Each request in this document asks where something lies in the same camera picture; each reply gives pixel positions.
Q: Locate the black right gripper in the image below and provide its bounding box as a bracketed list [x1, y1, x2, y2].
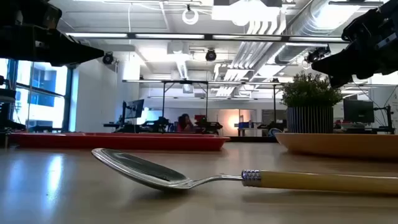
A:
[311, 43, 398, 89]

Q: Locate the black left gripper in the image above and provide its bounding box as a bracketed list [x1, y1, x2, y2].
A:
[0, 24, 105, 67]

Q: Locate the orange plate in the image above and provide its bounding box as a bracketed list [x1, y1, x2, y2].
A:
[274, 132, 398, 161]

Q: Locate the red plastic tray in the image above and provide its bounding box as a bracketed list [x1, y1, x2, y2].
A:
[9, 131, 231, 152]

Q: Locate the spoon with orange handle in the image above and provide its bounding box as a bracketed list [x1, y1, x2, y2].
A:
[91, 147, 398, 196]

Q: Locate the green artificial plant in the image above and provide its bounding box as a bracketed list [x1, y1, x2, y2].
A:
[279, 70, 343, 108]

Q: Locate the black computer monitor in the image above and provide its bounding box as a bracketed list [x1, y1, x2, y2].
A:
[343, 98, 376, 124]
[121, 98, 146, 125]

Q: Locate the grey ribbed plant pot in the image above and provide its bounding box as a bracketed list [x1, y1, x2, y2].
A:
[286, 106, 335, 134]

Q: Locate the person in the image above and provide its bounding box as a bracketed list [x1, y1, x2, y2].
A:
[176, 113, 195, 133]

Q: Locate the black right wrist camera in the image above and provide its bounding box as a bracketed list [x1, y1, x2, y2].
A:
[341, 0, 398, 50]

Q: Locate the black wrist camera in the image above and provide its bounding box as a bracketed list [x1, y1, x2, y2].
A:
[341, 0, 398, 50]
[0, 0, 63, 30]

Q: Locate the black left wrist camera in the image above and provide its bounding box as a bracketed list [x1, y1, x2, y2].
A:
[0, 0, 63, 30]

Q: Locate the black metal gantry frame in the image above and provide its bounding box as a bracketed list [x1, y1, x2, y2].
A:
[160, 80, 210, 119]

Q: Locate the white ring lamp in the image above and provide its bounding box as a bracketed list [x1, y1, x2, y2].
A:
[181, 7, 200, 26]

